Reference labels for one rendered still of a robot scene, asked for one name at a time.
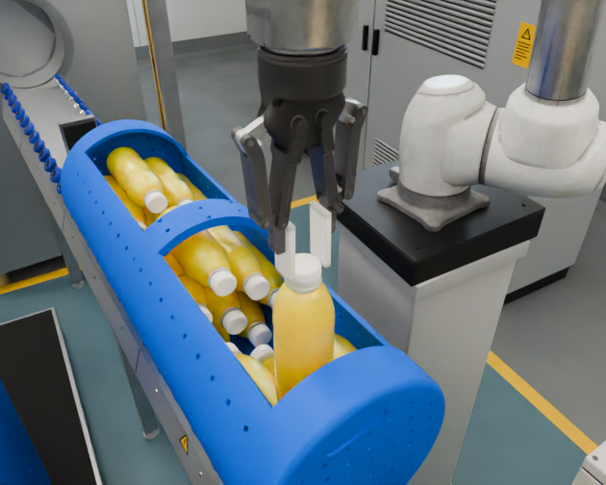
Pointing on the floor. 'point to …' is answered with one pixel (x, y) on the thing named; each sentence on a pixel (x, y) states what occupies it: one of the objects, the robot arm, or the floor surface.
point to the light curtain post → (164, 67)
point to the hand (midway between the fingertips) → (303, 242)
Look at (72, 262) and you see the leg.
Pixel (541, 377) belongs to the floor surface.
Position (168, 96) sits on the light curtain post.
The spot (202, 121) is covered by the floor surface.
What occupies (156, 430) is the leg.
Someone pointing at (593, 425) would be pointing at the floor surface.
